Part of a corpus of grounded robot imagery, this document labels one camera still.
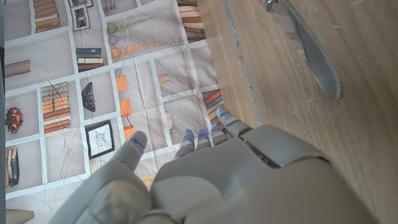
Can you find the printed bookshelf backdrop cloth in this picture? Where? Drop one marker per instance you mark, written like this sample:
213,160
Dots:
140,62

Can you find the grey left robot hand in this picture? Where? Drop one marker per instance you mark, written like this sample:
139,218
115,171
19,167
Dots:
248,180

